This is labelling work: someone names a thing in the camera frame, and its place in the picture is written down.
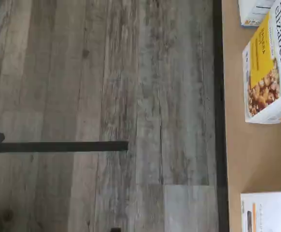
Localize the white box yellow strip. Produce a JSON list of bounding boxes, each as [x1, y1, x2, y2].
[[240, 192, 281, 232]]

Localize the black metal shelf frame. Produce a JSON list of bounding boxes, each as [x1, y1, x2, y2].
[[212, 0, 230, 232]]

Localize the wooden shelf board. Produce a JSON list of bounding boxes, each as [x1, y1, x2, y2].
[[221, 0, 281, 232]]

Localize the black metal floor bar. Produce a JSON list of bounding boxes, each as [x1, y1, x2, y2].
[[0, 141, 129, 153]]

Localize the white box far left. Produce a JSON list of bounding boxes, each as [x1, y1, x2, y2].
[[238, 0, 276, 29]]

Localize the purely elizabeth yellow box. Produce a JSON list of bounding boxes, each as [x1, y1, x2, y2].
[[241, 0, 281, 125]]

